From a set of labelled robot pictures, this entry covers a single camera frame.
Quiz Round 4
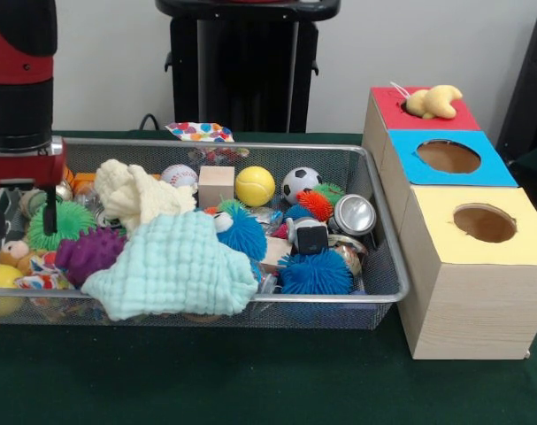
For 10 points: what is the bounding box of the plain yellow ball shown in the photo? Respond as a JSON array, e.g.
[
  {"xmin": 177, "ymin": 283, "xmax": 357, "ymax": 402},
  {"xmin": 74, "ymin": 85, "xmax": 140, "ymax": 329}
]
[{"xmin": 234, "ymin": 166, "xmax": 277, "ymax": 208}]

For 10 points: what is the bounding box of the purple spiky toy with eyes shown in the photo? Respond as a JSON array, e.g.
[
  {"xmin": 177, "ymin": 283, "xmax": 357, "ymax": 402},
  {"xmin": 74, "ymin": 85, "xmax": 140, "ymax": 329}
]
[{"xmin": 54, "ymin": 228, "xmax": 127, "ymax": 287}]

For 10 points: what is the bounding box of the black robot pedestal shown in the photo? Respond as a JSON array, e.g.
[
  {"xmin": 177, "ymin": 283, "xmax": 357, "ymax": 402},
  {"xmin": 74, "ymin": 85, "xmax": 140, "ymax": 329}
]
[{"xmin": 155, "ymin": 0, "xmax": 342, "ymax": 133}]

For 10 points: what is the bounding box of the wooden box with three holes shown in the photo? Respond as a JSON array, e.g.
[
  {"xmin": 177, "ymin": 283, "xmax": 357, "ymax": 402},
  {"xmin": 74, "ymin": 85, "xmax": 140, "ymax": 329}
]
[{"xmin": 362, "ymin": 86, "xmax": 537, "ymax": 360}]

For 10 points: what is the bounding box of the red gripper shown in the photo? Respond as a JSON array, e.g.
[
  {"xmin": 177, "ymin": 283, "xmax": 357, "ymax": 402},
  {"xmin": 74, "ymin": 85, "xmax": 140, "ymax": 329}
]
[{"xmin": 0, "ymin": 136, "xmax": 69, "ymax": 240}]

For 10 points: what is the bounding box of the shallow wire mesh bin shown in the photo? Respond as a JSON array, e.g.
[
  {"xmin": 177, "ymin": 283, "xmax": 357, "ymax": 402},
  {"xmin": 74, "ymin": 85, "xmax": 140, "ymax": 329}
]
[{"xmin": 0, "ymin": 136, "xmax": 410, "ymax": 331}]

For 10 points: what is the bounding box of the small soccer ball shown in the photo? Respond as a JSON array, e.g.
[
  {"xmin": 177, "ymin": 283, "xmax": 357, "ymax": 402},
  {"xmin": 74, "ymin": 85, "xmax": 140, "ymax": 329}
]
[{"xmin": 281, "ymin": 166, "xmax": 323, "ymax": 205}]

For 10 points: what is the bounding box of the blue spiky ball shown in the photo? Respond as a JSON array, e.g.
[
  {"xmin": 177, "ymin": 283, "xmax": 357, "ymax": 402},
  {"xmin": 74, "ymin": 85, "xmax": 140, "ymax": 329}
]
[{"xmin": 277, "ymin": 251, "xmax": 356, "ymax": 296}]

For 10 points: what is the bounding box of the cream knitted cloth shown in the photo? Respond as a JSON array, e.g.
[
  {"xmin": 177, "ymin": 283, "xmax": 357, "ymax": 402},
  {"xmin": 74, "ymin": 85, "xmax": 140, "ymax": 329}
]
[{"xmin": 93, "ymin": 158, "xmax": 198, "ymax": 236}]

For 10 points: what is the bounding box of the black chair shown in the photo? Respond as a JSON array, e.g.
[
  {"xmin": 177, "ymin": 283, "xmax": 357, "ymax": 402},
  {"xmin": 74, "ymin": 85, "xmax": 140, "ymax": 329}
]
[{"xmin": 495, "ymin": 6, "xmax": 537, "ymax": 167}]

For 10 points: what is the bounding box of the yellow plush toy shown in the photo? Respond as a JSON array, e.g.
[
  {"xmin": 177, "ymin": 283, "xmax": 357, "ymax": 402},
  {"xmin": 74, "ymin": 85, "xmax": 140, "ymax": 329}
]
[{"xmin": 389, "ymin": 81, "xmax": 464, "ymax": 120}]

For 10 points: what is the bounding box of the silver crushed can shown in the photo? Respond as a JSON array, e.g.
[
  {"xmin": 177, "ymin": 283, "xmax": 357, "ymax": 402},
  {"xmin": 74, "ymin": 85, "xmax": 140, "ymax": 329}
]
[{"xmin": 327, "ymin": 193, "xmax": 378, "ymax": 236}]

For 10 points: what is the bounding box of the mint green knitted cloth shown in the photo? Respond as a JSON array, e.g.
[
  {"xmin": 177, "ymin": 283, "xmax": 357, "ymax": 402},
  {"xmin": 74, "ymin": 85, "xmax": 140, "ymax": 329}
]
[{"xmin": 81, "ymin": 211, "xmax": 260, "ymax": 322}]

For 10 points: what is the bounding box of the dark green table cloth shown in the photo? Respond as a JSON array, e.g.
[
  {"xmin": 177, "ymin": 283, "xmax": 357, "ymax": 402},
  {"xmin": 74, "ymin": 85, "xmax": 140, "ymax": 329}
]
[{"xmin": 0, "ymin": 128, "xmax": 537, "ymax": 425}]

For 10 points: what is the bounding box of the tan plush bear toy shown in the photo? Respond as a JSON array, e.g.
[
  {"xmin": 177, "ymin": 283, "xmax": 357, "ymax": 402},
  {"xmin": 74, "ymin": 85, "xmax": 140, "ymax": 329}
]
[{"xmin": 0, "ymin": 240, "xmax": 43, "ymax": 276}]

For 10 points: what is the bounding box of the colourful polka dot cloth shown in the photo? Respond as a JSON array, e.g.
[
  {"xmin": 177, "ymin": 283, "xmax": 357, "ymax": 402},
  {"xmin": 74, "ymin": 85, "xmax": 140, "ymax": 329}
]
[{"xmin": 165, "ymin": 120, "xmax": 234, "ymax": 144}]

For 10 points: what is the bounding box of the green spiky toy with eyes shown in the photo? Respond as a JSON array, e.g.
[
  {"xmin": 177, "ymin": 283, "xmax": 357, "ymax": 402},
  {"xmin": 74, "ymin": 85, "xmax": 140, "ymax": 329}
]
[{"xmin": 27, "ymin": 201, "xmax": 96, "ymax": 251}]

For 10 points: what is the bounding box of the blue spiky toy with eyes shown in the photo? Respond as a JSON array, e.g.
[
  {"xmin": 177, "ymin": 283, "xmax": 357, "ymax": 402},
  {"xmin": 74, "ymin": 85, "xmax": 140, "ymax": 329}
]
[{"xmin": 212, "ymin": 211, "xmax": 268, "ymax": 261}]

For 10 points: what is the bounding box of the yellow smiley face ball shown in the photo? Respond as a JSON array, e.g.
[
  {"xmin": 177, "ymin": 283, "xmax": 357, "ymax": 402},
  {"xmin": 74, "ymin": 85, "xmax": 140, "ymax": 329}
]
[{"xmin": 0, "ymin": 264, "xmax": 25, "ymax": 318}]

